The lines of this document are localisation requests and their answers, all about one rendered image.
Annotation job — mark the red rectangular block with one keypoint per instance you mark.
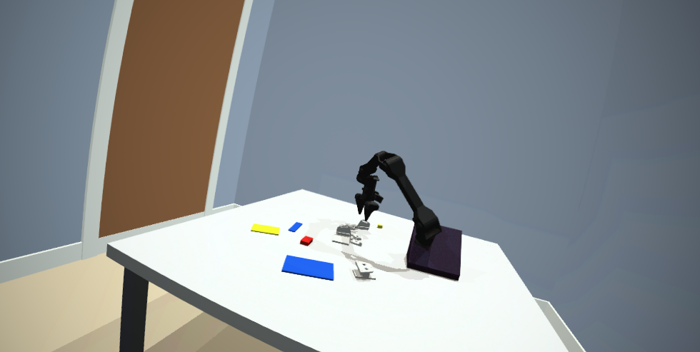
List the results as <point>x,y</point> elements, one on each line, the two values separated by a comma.
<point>306,240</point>

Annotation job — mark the yellow flat rectangular plate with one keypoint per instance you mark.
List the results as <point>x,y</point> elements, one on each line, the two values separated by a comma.
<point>265,229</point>

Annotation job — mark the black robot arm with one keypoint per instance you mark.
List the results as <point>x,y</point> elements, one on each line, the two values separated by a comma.
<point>427,223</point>

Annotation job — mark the blue rectangular plate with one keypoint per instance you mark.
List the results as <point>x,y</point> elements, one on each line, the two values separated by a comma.
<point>308,267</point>

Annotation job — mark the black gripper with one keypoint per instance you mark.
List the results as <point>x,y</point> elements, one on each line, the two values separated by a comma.
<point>363,201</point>

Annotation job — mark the blue flat bar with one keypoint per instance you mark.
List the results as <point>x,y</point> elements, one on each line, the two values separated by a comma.
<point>295,227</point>

